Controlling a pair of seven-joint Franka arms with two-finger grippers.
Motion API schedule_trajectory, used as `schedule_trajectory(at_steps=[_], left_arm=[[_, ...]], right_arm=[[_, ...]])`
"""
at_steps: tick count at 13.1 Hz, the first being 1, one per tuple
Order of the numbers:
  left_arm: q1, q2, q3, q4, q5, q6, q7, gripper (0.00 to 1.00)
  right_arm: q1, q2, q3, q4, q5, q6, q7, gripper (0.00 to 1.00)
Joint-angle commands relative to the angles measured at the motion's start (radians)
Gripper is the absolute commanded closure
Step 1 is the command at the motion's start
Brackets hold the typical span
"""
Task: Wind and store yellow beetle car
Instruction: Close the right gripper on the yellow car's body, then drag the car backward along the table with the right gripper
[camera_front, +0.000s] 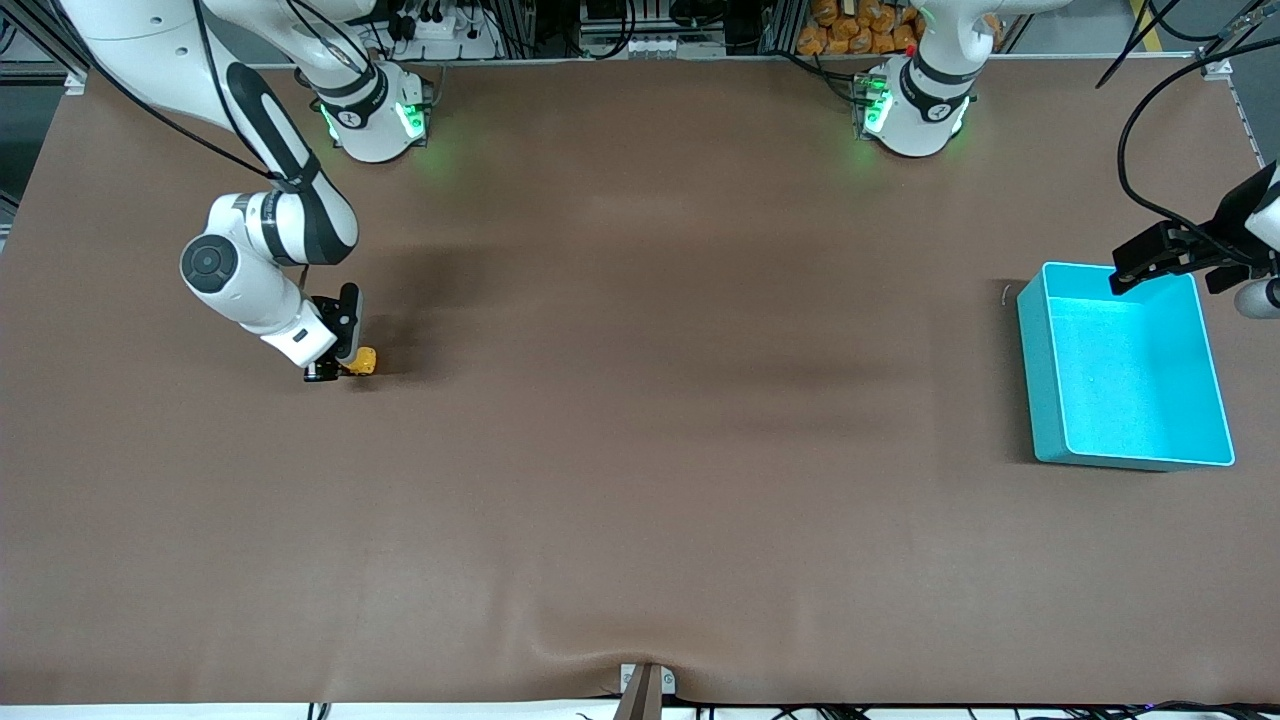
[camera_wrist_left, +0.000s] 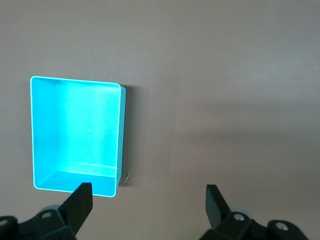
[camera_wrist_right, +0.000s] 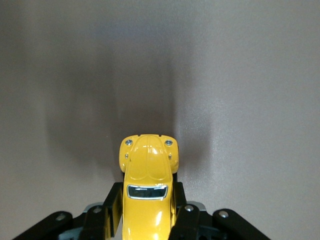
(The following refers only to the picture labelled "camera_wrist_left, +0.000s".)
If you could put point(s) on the teal plastic storage bin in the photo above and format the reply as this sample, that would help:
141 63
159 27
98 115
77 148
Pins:
75 130

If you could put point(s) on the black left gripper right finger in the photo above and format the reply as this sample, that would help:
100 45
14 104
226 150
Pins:
215 207

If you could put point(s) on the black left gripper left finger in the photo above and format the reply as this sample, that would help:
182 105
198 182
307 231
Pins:
80 205

